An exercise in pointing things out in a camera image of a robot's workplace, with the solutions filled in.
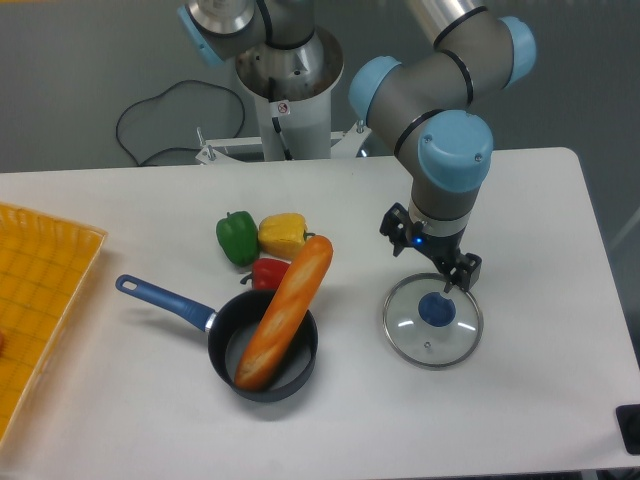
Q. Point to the green bell pepper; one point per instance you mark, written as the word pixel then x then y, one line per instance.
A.
pixel 237 235

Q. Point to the yellow bell pepper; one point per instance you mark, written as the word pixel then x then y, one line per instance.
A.
pixel 283 235

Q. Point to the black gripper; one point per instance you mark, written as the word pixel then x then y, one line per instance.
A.
pixel 460 270

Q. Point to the black device at table edge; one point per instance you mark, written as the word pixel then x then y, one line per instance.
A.
pixel 628 418

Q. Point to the yellow woven basket tray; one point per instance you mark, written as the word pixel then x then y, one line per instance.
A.
pixel 45 262

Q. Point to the dark saucepan blue handle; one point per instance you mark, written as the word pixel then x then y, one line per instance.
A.
pixel 229 330

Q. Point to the red bell pepper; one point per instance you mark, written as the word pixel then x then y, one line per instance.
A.
pixel 266 274

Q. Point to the orange baguette bread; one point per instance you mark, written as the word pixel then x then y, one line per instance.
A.
pixel 276 330

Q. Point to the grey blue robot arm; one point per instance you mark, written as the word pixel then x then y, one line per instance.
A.
pixel 420 112

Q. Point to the glass pot lid blue knob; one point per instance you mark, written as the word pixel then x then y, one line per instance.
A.
pixel 429 324

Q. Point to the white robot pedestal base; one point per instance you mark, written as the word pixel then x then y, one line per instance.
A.
pixel 292 94

